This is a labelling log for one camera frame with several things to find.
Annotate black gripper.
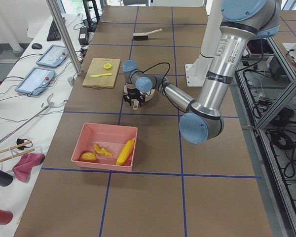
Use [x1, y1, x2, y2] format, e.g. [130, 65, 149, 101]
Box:
[123, 87, 140, 106]

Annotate white plastic dustpan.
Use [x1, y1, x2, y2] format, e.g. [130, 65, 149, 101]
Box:
[131, 89, 155, 110]

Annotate yellow toy corn cob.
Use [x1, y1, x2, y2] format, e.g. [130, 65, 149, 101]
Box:
[116, 138, 135, 165]

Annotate white brush black bristles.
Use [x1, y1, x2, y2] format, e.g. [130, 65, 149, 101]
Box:
[133, 28, 162, 41]

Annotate tan toy ginger root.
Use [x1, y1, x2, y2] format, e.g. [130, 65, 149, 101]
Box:
[93, 143, 113, 157]

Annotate brown toy potato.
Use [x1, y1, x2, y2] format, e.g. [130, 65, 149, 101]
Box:
[79, 152, 97, 163]

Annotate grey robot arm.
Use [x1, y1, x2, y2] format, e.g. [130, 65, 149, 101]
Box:
[123, 0, 281, 144]

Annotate pink plastic bin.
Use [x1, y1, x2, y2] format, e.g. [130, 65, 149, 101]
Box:
[71, 123, 138, 171]

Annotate yellow plastic knife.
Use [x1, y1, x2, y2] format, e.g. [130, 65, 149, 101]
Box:
[90, 73, 112, 78]

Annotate yellow lemon slice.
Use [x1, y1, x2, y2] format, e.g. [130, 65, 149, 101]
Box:
[103, 63, 112, 70]

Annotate wooden cutting board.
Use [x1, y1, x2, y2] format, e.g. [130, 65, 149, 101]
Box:
[82, 58, 120, 88]

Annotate black power adapter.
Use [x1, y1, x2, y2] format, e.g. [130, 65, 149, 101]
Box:
[78, 27, 89, 45]

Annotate metal grabber rod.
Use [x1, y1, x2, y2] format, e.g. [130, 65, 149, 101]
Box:
[0, 93, 68, 144]

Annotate blue teach pendant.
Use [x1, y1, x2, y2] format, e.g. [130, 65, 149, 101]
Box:
[36, 45, 68, 68]
[15, 67, 56, 96]

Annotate black keyboard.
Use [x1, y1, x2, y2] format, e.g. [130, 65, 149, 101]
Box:
[46, 20, 61, 41]

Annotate black computer mouse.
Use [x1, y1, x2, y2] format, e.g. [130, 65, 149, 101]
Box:
[31, 43, 42, 49]

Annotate wooden sticks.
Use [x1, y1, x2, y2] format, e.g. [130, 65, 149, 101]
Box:
[0, 141, 35, 163]

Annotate red cloth top left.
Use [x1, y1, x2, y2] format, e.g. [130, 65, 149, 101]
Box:
[12, 153, 45, 183]

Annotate black water bottle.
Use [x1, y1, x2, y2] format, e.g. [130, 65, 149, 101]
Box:
[0, 170, 13, 187]

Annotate red water bottle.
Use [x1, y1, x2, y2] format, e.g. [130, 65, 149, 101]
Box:
[0, 209, 13, 225]

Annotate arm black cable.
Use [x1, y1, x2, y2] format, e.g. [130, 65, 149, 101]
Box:
[143, 62, 171, 97]

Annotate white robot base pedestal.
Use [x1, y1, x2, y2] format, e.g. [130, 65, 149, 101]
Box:
[185, 0, 222, 87]

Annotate aluminium frame post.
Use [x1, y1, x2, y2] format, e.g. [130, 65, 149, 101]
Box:
[46, 0, 82, 76]

